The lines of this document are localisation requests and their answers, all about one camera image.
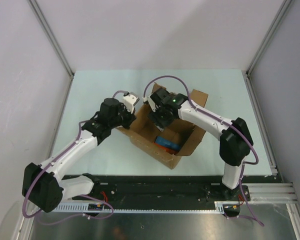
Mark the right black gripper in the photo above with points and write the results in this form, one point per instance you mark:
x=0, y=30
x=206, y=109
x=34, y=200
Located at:
x=154, y=117

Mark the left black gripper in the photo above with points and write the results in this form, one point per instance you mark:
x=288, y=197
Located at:
x=131, y=117

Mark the brown cardboard express box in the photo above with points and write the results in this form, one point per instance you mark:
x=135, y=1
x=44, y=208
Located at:
x=143, y=133

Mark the blue object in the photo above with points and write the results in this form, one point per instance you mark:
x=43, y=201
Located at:
x=167, y=143

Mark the red object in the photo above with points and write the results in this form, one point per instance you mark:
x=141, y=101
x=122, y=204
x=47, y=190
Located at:
x=168, y=150

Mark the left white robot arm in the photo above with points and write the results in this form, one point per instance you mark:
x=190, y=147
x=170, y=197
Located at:
x=44, y=184

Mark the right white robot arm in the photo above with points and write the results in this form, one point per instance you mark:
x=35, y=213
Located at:
x=235, y=141

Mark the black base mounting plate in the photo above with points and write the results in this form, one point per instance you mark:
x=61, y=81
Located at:
x=115, y=188

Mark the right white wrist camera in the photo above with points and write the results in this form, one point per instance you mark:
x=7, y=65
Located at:
x=150, y=102

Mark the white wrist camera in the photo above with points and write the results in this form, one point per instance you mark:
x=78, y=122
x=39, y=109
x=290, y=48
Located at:
x=130, y=101
x=150, y=102

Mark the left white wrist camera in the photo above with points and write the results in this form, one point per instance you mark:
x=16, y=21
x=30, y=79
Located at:
x=130, y=101

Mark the right aluminium frame post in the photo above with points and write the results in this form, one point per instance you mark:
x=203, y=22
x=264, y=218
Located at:
x=272, y=30

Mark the aluminium frame post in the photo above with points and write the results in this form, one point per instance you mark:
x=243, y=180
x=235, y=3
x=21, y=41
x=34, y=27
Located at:
x=44, y=24
x=272, y=30

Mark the grey slotted cable duct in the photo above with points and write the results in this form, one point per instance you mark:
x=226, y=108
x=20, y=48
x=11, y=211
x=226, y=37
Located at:
x=198, y=206

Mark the left aluminium frame post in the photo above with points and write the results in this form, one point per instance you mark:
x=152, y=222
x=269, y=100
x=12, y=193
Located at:
x=44, y=24

